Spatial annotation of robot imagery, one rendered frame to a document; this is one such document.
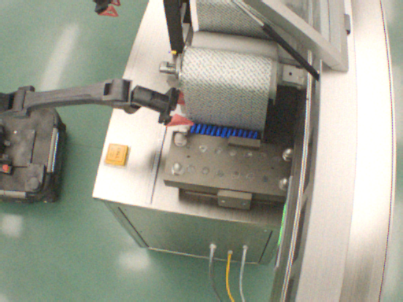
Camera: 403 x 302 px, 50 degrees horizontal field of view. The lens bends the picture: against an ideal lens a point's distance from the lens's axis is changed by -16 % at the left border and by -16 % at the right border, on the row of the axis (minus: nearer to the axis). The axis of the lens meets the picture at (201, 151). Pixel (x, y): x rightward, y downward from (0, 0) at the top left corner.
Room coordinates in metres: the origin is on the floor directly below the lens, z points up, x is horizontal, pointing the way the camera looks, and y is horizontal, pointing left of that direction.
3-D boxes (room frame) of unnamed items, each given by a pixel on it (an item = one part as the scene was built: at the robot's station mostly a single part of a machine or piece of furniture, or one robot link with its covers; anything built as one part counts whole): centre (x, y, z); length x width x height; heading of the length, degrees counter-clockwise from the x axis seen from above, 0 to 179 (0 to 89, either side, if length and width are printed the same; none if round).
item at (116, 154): (0.67, 0.28, 0.91); 0.07 x 0.07 x 0.02; 74
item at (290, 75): (0.68, -0.27, 1.28); 0.06 x 0.05 x 0.02; 74
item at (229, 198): (0.45, -0.08, 0.96); 0.10 x 0.03 x 0.11; 74
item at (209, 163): (0.54, -0.09, 1.00); 0.40 x 0.16 x 0.06; 74
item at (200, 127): (0.65, -0.08, 1.03); 0.21 x 0.04 x 0.03; 74
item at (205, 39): (0.84, -0.14, 1.17); 0.26 x 0.12 x 0.12; 74
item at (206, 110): (0.67, -0.08, 1.11); 0.23 x 0.01 x 0.18; 74
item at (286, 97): (0.76, -0.15, 1.00); 0.33 x 0.07 x 0.20; 74
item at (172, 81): (0.81, 0.04, 1.05); 0.06 x 0.05 x 0.31; 74
